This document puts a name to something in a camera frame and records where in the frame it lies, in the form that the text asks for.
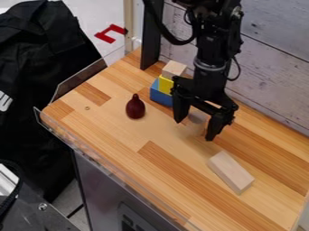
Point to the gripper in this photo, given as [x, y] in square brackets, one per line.
[208, 87]

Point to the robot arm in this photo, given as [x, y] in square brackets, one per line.
[215, 36]

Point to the blue block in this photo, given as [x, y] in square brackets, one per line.
[160, 94]

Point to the yellow block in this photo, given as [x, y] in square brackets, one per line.
[165, 84]

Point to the small pale wooden block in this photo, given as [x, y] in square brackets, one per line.
[174, 69]

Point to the long pale wooden block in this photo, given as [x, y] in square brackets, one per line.
[230, 172]

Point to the dark red toy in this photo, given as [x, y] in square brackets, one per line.
[135, 107]

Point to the black bag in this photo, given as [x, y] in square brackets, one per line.
[36, 90]

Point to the black upright post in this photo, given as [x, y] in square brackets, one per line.
[151, 33]

